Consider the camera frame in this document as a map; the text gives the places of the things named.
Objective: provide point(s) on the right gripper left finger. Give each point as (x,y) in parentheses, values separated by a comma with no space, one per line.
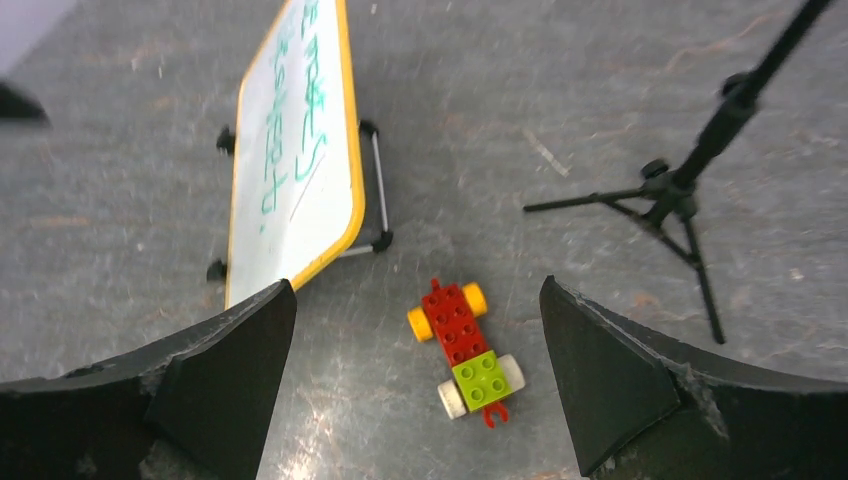
(201,398)

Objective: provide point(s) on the red toy brick car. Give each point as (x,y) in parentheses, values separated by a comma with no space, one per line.
(481,379)

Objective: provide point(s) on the yellow framed whiteboard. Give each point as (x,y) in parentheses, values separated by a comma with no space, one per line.
(299,188)

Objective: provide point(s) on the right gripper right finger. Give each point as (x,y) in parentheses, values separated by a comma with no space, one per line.
(642,405)

